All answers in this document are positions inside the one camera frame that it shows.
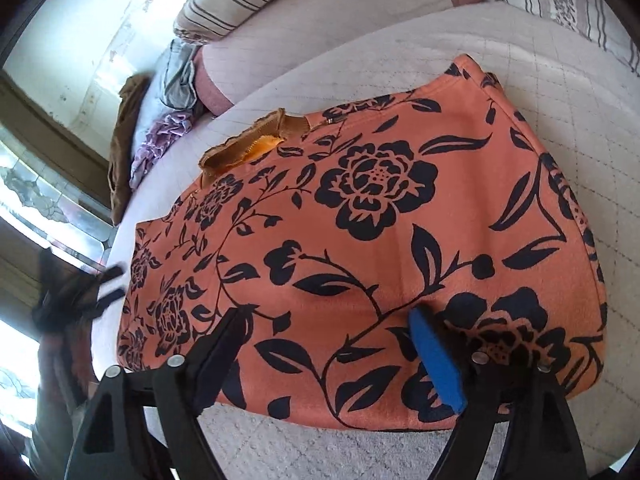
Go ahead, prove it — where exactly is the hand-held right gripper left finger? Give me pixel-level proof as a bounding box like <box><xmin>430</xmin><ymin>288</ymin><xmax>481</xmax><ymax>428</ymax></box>
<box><xmin>65</xmin><ymin>306</ymin><xmax>256</xmax><ymax>480</ymax></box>

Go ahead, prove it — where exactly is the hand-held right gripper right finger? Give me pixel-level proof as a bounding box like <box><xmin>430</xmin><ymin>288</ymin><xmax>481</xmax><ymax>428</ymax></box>
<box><xmin>407</xmin><ymin>306</ymin><xmax>590</xmax><ymax>480</ymax></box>

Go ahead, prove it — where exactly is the orange floral blouse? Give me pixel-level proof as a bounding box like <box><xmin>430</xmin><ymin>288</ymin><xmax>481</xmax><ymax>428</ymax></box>
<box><xmin>116</xmin><ymin>54</ymin><xmax>608</xmax><ymax>433</ymax></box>

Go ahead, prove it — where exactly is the stained glass window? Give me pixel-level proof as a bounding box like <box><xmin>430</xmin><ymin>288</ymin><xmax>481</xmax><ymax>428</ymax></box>
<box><xmin>0</xmin><ymin>125</ymin><xmax>117</xmax><ymax>273</ymax></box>

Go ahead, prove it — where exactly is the brown cloth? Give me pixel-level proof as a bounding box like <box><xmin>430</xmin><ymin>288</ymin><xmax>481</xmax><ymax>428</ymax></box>
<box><xmin>109</xmin><ymin>73</ymin><xmax>152</xmax><ymax>227</ymax></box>

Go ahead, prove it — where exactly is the purple cloth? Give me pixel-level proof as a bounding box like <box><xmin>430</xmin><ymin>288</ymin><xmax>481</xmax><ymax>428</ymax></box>
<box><xmin>129</xmin><ymin>111</ymin><xmax>194</xmax><ymax>192</ymax></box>

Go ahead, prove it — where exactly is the blue-grey cloth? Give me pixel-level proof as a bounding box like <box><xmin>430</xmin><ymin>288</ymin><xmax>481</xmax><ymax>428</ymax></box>
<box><xmin>149</xmin><ymin>39</ymin><xmax>205</xmax><ymax>112</ymax></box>

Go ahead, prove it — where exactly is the pink quilted bed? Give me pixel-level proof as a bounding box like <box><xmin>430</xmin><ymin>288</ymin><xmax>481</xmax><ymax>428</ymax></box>
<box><xmin>90</xmin><ymin>0</ymin><xmax>640</xmax><ymax>480</ymax></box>

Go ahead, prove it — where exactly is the pink bolster cushion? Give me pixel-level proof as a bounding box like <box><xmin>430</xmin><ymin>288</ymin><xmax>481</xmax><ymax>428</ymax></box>
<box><xmin>191</xmin><ymin>0</ymin><xmax>487</xmax><ymax>118</ymax></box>

